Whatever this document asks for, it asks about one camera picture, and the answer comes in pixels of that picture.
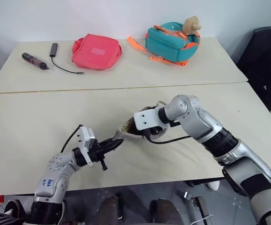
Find black narrow bar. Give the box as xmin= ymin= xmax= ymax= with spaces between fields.
xmin=116 ymin=193 xmax=125 ymax=220

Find brown rounded shape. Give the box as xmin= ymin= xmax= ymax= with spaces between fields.
xmin=152 ymin=198 xmax=181 ymax=225
xmin=97 ymin=195 xmax=121 ymax=225

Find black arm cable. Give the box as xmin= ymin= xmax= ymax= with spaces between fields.
xmin=146 ymin=130 xmax=192 ymax=144
xmin=60 ymin=124 xmax=83 ymax=153

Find dark trousers of person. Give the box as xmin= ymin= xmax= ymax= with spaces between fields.
xmin=0 ymin=210 xmax=25 ymax=225

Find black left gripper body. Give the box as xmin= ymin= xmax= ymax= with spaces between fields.
xmin=89 ymin=141 xmax=109 ymax=172

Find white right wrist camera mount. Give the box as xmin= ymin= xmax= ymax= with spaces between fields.
xmin=133 ymin=108 xmax=161 ymax=130

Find dark electric screwdriver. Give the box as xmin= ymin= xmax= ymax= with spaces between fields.
xmin=21 ymin=52 xmax=50 ymax=71

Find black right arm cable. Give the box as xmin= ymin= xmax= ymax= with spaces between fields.
xmin=146 ymin=130 xmax=192 ymax=144

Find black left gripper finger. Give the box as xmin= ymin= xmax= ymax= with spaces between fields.
xmin=99 ymin=138 xmax=125 ymax=148
xmin=102 ymin=142 xmax=125 ymax=153

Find thin white cable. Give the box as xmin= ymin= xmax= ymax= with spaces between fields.
xmin=190 ymin=214 xmax=215 ymax=225

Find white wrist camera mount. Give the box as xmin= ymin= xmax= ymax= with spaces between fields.
xmin=133 ymin=108 xmax=161 ymax=130
xmin=77 ymin=126 xmax=96 ymax=168

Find teal and orange backpack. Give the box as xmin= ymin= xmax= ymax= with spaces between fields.
xmin=128 ymin=21 xmax=201 ymax=67

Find black usb hub with cable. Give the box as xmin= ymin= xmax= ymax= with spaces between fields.
xmin=49 ymin=42 xmax=86 ymax=75

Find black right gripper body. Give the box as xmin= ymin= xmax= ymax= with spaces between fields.
xmin=139 ymin=126 xmax=166 ymax=139

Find black chair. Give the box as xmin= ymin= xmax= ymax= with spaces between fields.
xmin=236 ymin=26 xmax=271 ymax=111

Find pink fabric bag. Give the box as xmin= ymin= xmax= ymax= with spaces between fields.
xmin=71 ymin=33 xmax=123 ymax=70

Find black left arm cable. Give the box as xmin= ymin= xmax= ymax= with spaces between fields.
xmin=60 ymin=124 xmax=83 ymax=153

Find metal bracket with dark block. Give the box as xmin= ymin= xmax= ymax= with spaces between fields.
xmin=183 ymin=191 xmax=211 ymax=219

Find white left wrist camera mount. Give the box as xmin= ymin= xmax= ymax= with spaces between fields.
xmin=77 ymin=126 xmax=96 ymax=168

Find grey checked fabric pouch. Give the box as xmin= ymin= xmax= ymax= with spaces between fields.
xmin=112 ymin=101 xmax=168 ymax=142

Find white shoe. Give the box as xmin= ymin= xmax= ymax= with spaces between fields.
xmin=206 ymin=180 xmax=220 ymax=191

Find black sneaker with white laces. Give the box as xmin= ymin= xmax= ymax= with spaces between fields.
xmin=3 ymin=199 xmax=26 ymax=218

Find beige plush toy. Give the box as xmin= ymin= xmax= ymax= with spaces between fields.
xmin=182 ymin=15 xmax=202 ymax=36

